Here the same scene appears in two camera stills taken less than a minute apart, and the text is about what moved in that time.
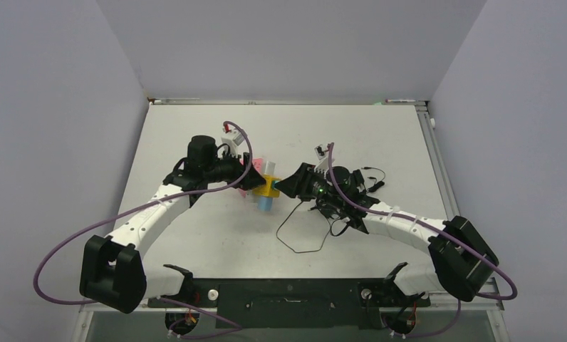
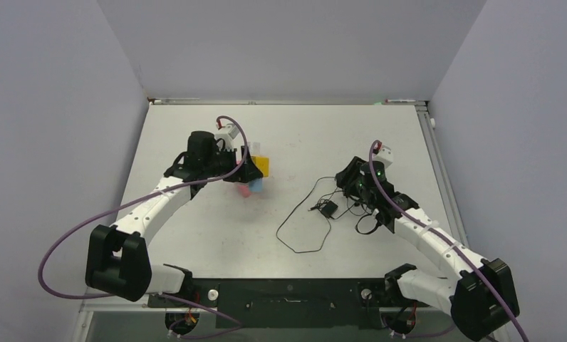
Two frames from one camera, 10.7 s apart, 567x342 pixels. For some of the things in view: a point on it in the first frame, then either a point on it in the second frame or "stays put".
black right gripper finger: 298,183 to 345,178
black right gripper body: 320,187 to 365,194
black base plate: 292,303 stays put
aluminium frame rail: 437,160 stays put
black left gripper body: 228,169 stays put
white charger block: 270,168 to 254,148
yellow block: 267,189 to 262,163
